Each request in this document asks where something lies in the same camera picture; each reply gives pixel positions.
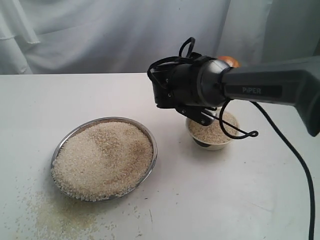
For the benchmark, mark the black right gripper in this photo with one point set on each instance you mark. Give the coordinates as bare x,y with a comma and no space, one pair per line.
174,81

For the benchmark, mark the brown wooden cup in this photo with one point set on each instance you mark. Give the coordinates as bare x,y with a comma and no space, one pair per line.
232,62

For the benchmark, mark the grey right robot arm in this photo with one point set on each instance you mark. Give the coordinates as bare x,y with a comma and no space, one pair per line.
293,83

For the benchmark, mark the rice in cream bowl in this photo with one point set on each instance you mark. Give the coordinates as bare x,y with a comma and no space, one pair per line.
213,134

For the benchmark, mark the cream ceramic bowl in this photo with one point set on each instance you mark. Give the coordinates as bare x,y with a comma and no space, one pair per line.
207,146

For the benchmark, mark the round steel rice tray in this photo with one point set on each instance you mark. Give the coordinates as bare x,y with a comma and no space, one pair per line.
154,155

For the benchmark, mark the rice heap in tray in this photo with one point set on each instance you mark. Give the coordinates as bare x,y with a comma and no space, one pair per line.
102,160

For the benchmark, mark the spilled rice on table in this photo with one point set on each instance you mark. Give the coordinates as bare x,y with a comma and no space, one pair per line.
32,209

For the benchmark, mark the white cloth backdrop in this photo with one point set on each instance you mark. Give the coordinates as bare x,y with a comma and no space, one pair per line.
126,36

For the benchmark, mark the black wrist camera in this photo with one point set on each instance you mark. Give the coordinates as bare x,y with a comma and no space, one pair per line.
201,115

